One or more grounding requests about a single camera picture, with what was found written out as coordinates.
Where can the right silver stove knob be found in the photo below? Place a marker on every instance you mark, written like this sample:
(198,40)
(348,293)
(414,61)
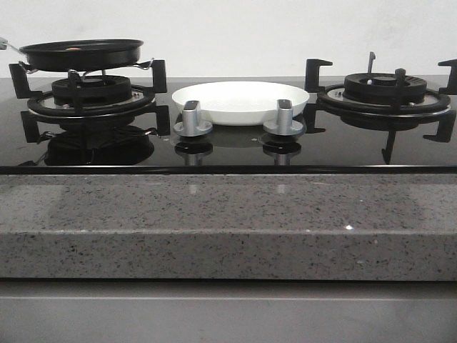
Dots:
(284,125)

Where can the silver stove knob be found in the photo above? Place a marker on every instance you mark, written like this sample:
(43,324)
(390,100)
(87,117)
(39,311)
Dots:
(192,125)
(284,125)

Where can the black pan support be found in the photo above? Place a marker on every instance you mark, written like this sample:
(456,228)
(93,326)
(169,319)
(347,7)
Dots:
(85,120)
(393,117)

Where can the right black pan support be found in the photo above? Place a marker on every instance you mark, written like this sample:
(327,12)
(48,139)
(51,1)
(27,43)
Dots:
(393,117)

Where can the left black pan support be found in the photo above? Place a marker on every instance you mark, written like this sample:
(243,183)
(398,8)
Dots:
(85,120)

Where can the left black gas burner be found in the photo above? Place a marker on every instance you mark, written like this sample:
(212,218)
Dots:
(93,90)

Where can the white round plate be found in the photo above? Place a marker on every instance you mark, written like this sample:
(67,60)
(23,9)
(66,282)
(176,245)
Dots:
(240,103)

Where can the black frying pan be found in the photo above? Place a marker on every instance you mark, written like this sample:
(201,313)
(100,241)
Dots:
(94,52)

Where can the right black gas burner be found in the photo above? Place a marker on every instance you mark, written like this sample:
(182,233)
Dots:
(380,88)

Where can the black glass cooktop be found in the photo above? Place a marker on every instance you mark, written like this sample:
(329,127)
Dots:
(332,143)

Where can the black gas burner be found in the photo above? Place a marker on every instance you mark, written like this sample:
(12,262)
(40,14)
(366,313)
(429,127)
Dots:
(93,90)
(380,88)

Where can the silver wire pan trivet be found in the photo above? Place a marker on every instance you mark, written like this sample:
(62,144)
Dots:
(30,69)

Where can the left silver stove knob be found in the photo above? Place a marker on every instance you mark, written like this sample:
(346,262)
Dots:
(192,125)

